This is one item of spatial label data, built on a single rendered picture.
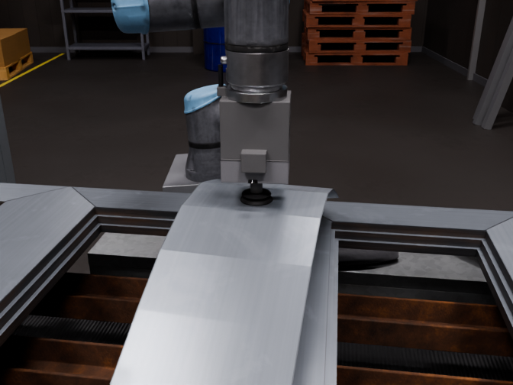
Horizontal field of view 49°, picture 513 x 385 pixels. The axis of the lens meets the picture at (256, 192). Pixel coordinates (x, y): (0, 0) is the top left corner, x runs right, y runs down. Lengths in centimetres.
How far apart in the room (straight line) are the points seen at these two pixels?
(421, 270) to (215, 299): 71
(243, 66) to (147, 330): 31
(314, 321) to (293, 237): 14
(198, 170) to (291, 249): 84
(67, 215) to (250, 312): 56
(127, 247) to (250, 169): 70
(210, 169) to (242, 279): 84
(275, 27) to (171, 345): 36
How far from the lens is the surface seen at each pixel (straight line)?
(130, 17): 76
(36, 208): 113
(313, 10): 744
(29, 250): 98
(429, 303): 107
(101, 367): 99
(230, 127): 68
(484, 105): 504
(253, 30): 64
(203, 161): 145
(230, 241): 67
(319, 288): 82
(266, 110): 67
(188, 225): 70
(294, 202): 73
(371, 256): 124
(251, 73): 65
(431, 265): 128
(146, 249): 131
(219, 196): 75
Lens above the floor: 129
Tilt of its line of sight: 23 degrees down
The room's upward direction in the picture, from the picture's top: straight up
